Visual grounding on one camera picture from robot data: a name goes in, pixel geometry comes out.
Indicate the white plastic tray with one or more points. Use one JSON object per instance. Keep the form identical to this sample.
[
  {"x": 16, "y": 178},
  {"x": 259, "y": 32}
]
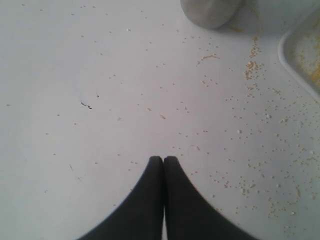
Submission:
[{"x": 287, "y": 54}]

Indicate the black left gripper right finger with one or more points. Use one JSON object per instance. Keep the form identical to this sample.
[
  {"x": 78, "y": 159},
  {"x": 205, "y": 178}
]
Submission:
[{"x": 188, "y": 216}]

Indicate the yellow millet grains on tray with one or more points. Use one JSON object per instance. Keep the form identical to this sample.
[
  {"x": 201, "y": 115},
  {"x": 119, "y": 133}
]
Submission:
[{"x": 308, "y": 56}]

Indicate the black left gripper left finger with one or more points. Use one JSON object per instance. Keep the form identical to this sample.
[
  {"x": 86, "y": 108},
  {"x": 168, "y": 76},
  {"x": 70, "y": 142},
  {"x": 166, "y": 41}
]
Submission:
[{"x": 140, "y": 216}]

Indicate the stainless steel cup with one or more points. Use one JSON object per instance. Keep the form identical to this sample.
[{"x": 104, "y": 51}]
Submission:
[{"x": 210, "y": 14}]

